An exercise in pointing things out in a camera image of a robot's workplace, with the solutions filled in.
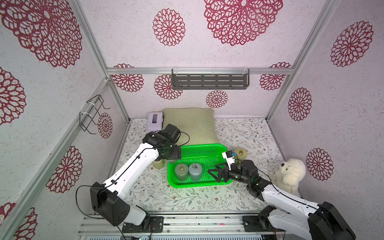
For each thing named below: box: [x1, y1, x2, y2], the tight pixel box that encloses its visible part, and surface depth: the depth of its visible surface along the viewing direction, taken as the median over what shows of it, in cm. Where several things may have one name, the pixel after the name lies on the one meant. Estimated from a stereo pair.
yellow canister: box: [233, 147, 248, 163], surface depth 92 cm
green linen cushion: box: [162, 107, 220, 146], surface depth 108 cm
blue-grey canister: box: [188, 163, 202, 181], surface depth 85 cm
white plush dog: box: [268, 158, 306, 196], surface depth 74 cm
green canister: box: [175, 163, 189, 181], surface depth 85 cm
